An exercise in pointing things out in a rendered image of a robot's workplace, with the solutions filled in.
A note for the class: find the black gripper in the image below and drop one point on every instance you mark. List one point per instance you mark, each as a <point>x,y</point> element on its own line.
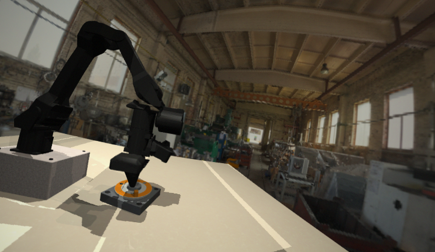
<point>133,162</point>

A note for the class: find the orange round plate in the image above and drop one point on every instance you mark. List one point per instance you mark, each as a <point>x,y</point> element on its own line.
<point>122,191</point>

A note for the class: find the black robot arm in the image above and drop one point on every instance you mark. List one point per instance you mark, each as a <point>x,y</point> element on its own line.
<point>52,109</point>

